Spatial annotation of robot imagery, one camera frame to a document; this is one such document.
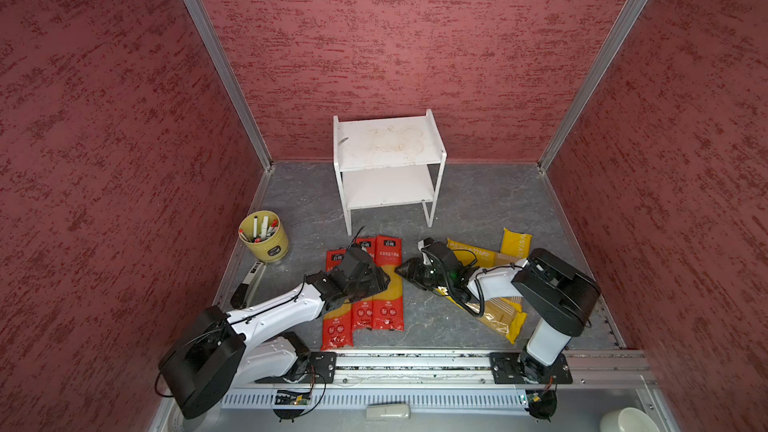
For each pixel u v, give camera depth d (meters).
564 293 0.49
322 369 0.74
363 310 0.81
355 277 0.66
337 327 0.78
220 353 0.40
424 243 0.88
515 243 0.96
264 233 0.89
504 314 0.81
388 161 0.77
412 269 0.80
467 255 0.92
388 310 0.81
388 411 0.66
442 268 0.71
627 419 0.61
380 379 0.73
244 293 0.82
